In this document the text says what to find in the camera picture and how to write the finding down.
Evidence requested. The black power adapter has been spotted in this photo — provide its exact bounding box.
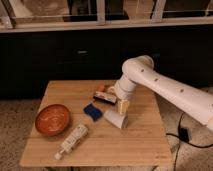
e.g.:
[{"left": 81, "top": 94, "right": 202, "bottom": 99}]
[{"left": 178, "top": 128, "right": 189, "bottom": 142}]

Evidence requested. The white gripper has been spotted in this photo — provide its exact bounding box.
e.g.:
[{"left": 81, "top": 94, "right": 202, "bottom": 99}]
[{"left": 114, "top": 75, "right": 136, "bottom": 115}]

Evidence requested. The black cable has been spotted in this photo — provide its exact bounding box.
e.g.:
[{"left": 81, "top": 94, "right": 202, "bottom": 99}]
[{"left": 165, "top": 111, "right": 213, "bottom": 171}]

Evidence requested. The small orange object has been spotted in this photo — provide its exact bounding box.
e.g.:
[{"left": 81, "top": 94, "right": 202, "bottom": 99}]
[{"left": 97, "top": 85, "right": 114, "bottom": 93}]

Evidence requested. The dark cabinet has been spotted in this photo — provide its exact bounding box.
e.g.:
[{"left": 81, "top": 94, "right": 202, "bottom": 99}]
[{"left": 0, "top": 25, "right": 213, "bottom": 99}]

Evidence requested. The wooden table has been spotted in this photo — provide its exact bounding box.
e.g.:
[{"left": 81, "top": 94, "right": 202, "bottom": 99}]
[{"left": 20, "top": 80, "right": 172, "bottom": 167}]

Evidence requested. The blue sponge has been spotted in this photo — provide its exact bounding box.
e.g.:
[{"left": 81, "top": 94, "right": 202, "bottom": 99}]
[{"left": 83, "top": 103, "right": 103, "bottom": 121}]

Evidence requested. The white plastic bottle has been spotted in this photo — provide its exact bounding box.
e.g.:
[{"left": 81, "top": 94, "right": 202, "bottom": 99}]
[{"left": 55, "top": 124, "right": 88, "bottom": 160}]

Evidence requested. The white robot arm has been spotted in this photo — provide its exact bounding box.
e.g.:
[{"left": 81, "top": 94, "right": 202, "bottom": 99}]
[{"left": 114, "top": 55, "right": 213, "bottom": 132}]

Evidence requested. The orange ceramic bowl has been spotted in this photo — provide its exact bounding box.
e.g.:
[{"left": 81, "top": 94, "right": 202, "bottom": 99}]
[{"left": 35, "top": 104, "right": 70, "bottom": 136}]

